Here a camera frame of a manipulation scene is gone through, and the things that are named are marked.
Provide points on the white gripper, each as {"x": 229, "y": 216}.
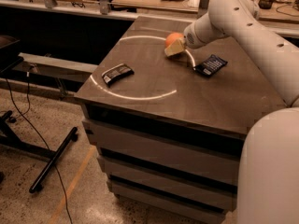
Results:
{"x": 192, "y": 38}

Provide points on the orange fruit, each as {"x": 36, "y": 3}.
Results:
{"x": 172, "y": 38}

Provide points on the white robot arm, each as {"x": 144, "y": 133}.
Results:
{"x": 268, "y": 175}

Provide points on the black rxbar chocolate bar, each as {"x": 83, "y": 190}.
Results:
{"x": 116, "y": 73}

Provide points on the grey drawer cabinet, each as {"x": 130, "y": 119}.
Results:
{"x": 166, "y": 135}

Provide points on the black cup on desk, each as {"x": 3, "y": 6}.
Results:
{"x": 265, "y": 4}

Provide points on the dark chair seat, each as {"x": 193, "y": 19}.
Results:
{"x": 10, "y": 49}

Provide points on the metal railing frame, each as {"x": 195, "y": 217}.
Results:
{"x": 283, "y": 18}

